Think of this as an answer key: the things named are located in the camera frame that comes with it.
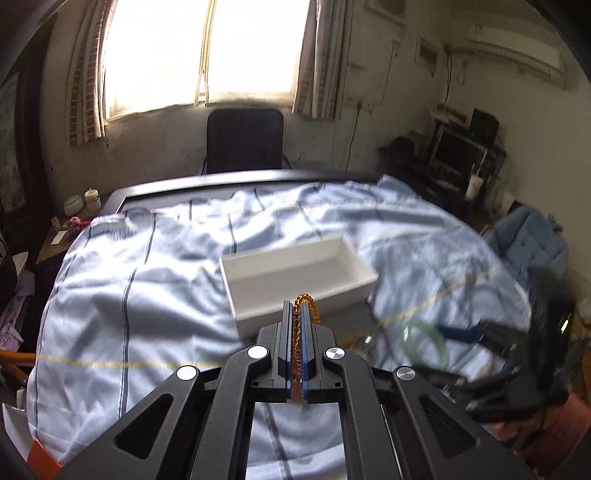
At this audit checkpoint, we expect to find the amber bead necklace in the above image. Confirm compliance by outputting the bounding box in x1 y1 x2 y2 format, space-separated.
290 293 323 402

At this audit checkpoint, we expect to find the green jade bangle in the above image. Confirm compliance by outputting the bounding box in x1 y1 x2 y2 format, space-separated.
402 317 450 370

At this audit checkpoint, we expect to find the right hand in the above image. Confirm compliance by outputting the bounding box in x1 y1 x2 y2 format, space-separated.
493 409 556 450

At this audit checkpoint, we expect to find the white cardboard box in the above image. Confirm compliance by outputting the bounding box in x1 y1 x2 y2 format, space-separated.
219 237 379 338

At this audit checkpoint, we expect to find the light blue quilt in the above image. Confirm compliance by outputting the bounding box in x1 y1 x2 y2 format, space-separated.
26 177 531 479

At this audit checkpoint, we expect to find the black computer monitor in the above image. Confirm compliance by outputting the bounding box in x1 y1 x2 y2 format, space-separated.
432 127 488 177

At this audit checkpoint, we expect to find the black office chair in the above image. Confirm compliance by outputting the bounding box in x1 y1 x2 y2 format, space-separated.
201 108 284 174

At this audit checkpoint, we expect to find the white lidded bottle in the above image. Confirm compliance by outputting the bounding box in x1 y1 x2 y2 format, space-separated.
84 188 102 213

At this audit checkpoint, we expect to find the white ceramic jar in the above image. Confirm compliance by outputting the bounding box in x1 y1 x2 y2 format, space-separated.
63 195 85 217

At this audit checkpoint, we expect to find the right patterned curtain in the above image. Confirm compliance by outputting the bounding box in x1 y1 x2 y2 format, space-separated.
291 0 353 121

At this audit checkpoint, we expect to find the patterned curtain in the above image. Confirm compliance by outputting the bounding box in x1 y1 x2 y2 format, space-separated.
65 0 117 146
291 0 353 121

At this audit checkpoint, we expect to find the left patterned curtain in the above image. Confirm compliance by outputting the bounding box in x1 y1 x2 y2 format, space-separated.
65 0 117 146

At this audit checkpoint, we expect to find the white air conditioner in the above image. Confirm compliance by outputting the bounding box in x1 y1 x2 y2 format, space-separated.
467 24 567 88

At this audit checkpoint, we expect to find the dark bed frame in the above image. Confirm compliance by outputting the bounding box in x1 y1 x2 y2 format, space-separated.
100 169 380 215

